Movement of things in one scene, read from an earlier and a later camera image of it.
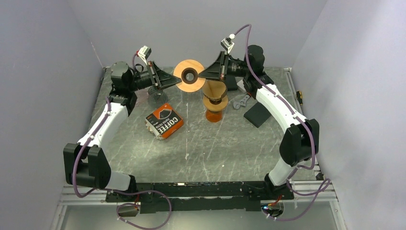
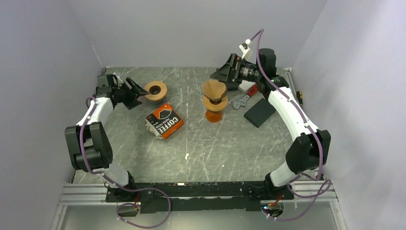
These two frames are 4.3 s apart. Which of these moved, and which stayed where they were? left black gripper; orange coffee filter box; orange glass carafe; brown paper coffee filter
Moved: left black gripper
Stayed: brown paper coffee filter; orange coffee filter box; orange glass carafe
